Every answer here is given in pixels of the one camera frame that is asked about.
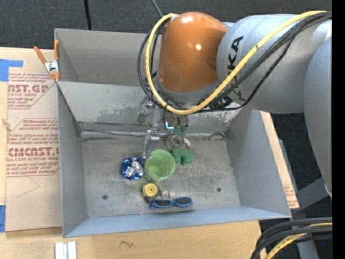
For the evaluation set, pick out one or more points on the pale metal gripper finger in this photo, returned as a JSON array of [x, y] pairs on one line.
[[157, 142], [145, 147]]

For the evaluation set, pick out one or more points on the grey tape roll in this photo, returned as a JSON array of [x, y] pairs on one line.
[[175, 142]]

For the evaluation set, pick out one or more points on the green plastic cup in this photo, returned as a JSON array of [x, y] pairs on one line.
[[159, 166]]

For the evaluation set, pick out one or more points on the blue crumpled foil packet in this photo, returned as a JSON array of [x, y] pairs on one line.
[[132, 168]]

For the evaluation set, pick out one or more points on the green toy block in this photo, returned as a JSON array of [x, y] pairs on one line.
[[183, 156]]

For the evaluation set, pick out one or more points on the yellow round tape measure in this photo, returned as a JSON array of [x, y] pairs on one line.
[[150, 190]]

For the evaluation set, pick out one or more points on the grey metal bin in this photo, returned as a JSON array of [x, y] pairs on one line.
[[107, 171]]

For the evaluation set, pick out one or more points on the blue sunglasses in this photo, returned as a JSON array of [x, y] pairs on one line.
[[172, 203]]

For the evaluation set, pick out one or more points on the brown cardboard board red print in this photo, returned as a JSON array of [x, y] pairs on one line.
[[32, 133]]

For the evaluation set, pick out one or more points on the black cylinder on white bracket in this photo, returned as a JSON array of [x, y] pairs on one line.
[[221, 103]]

